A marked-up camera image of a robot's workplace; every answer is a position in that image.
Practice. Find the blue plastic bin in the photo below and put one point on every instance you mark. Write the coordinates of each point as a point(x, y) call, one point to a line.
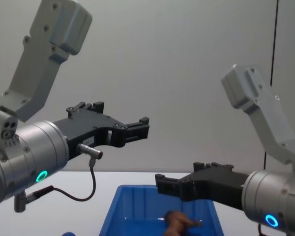
point(137, 204)

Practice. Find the robot arm with camera bracket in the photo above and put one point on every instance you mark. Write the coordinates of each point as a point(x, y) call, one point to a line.
point(268, 194)
point(39, 147)

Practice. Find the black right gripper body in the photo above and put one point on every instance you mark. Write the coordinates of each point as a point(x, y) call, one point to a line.
point(211, 184)

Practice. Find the right robot arm with camera bracket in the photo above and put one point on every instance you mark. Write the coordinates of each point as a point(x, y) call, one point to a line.
point(268, 194)

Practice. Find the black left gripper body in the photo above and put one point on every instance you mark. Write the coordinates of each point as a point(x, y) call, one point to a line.
point(88, 127)

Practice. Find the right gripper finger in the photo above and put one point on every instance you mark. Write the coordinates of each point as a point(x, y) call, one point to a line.
point(168, 185)
point(217, 166)

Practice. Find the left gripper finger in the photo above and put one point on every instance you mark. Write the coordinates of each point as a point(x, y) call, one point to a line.
point(135, 131)
point(84, 106)

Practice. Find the brown toy figure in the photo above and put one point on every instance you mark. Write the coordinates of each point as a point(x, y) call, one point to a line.
point(178, 222)

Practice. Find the left robot arm with camera bracket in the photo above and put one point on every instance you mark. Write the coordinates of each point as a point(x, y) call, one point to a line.
point(39, 147)

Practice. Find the small blue object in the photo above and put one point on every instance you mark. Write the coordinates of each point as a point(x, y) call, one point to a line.
point(69, 233)

